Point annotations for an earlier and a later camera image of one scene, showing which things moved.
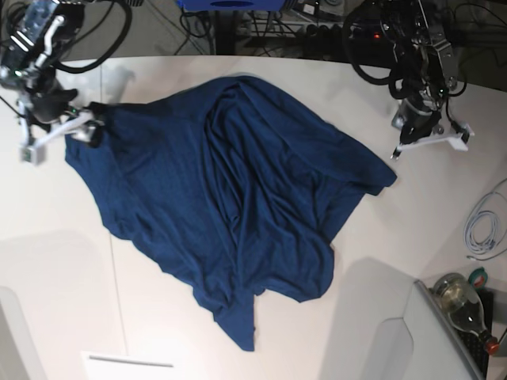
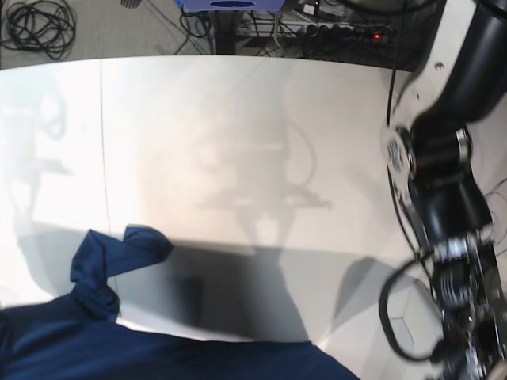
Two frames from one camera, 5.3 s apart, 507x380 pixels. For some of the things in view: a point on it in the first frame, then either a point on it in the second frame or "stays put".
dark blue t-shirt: (227, 186) to (81, 336)
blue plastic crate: (232, 5) stays put
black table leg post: (225, 32) stays put
